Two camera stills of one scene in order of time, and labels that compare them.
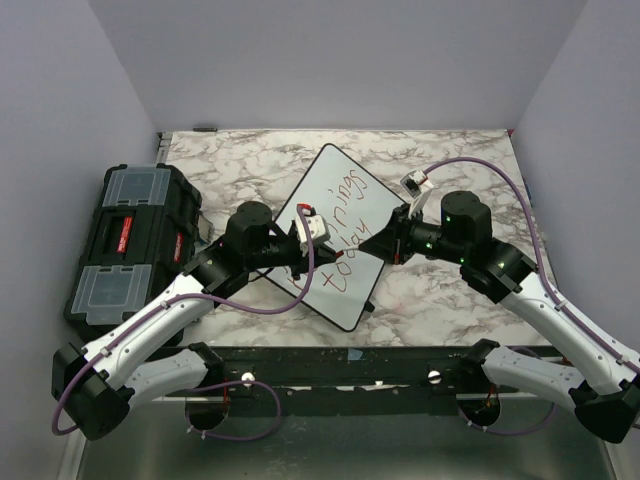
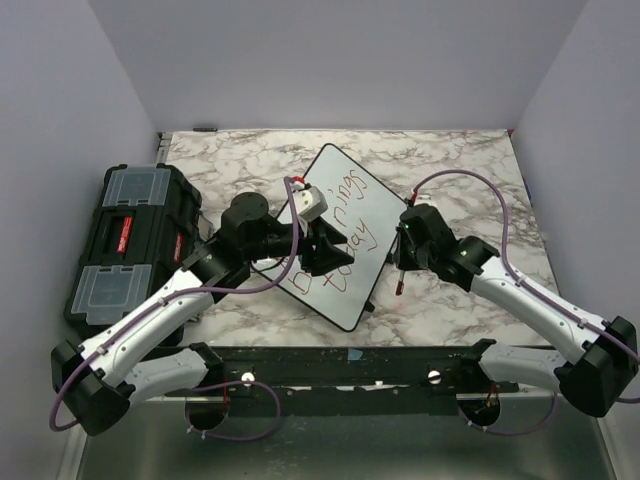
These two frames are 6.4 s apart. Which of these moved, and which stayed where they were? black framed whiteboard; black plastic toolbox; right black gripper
Moved: right black gripper
Stayed: black plastic toolbox; black framed whiteboard
